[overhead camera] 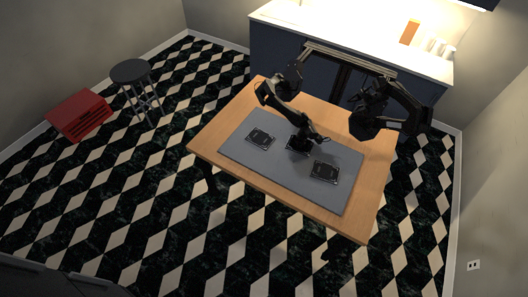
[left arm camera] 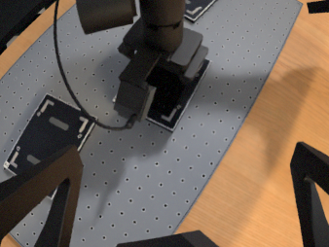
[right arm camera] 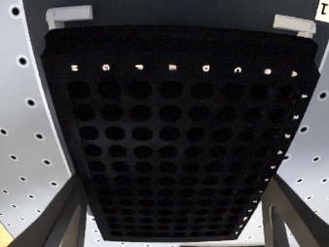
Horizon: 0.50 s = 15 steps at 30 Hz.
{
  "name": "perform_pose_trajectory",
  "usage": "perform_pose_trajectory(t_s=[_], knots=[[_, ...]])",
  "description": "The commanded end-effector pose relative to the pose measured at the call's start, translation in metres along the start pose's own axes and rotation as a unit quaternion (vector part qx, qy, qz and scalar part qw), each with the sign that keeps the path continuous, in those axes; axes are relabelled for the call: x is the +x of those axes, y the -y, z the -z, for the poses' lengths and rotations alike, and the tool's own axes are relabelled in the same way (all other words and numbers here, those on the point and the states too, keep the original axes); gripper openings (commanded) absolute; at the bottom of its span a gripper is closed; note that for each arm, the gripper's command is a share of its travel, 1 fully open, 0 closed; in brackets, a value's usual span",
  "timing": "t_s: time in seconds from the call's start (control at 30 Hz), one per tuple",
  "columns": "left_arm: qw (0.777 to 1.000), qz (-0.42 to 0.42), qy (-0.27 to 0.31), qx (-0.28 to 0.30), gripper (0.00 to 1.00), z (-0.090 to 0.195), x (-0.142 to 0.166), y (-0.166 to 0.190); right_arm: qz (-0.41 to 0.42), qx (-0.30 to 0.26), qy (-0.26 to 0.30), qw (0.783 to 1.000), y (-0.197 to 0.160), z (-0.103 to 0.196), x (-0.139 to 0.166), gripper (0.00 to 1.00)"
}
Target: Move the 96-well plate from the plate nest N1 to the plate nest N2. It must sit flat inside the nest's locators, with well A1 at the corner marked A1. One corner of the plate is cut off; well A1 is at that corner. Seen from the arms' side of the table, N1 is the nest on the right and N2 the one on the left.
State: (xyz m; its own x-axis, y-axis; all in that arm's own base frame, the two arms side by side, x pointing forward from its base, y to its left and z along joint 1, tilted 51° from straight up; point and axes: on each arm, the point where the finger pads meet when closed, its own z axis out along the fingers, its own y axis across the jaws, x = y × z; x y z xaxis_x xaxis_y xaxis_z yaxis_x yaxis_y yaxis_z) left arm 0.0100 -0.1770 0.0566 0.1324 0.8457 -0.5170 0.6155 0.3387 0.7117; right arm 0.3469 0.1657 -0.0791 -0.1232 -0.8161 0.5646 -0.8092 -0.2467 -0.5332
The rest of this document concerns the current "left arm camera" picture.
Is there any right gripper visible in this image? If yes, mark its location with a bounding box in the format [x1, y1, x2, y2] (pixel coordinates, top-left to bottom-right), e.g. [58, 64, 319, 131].
[115, 15, 208, 114]

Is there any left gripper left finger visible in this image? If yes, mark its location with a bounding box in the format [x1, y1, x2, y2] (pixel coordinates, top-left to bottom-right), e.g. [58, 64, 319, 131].
[0, 145, 83, 247]

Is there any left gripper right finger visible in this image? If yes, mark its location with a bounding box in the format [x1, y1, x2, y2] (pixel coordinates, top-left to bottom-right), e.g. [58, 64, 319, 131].
[290, 141, 329, 247]

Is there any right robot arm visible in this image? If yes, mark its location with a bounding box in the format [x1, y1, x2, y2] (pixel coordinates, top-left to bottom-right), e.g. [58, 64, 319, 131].
[76, 0, 186, 122]

